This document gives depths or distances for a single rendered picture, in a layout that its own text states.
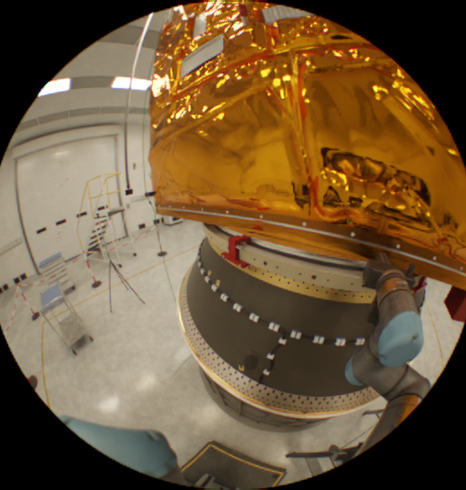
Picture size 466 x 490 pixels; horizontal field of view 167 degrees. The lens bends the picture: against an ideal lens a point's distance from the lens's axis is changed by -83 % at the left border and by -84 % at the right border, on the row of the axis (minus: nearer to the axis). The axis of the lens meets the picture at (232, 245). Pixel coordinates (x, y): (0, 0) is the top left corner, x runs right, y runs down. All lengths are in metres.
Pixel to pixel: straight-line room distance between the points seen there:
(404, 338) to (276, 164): 0.48
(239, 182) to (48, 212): 7.46
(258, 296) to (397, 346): 0.47
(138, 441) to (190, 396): 1.90
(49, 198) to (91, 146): 2.63
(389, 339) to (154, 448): 0.27
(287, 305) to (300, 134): 0.52
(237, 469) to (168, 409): 0.97
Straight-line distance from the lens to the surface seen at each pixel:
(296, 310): 0.55
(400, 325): 0.26
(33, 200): 7.84
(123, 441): 0.16
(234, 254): 0.56
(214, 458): 1.65
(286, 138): 0.50
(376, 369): 0.34
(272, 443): 1.97
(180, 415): 2.03
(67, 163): 7.71
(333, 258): 0.49
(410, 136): 0.52
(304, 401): 0.77
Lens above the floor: 1.94
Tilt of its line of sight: 23 degrees down
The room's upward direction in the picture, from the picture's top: 2 degrees counter-clockwise
